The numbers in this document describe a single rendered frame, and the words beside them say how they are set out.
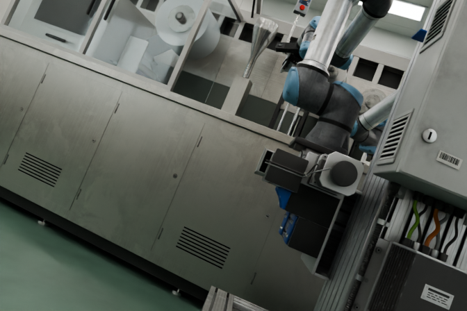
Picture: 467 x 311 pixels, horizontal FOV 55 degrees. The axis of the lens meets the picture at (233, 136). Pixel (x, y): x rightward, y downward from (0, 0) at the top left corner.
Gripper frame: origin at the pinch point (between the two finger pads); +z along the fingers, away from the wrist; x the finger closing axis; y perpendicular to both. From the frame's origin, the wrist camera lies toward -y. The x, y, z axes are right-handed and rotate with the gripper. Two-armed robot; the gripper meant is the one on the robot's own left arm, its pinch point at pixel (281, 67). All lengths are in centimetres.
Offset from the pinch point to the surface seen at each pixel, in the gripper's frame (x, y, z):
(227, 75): 33, -19, 64
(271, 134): -31.8, 8.3, 9.1
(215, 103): 15, -18, 73
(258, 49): 31.6, -11.0, 29.3
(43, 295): -131, -47, 15
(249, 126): -30.5, -1.7, 13.3
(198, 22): 17, -47, 17
